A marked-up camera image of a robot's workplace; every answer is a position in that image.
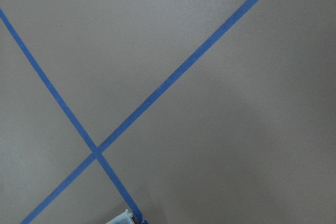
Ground pink and grey towel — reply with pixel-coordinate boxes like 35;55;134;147
106;209;135;224

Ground blue tape line crosswise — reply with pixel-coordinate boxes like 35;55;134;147
19;0;288;224

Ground blue tape line lengthwise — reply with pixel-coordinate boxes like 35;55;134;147
1;11;148;223

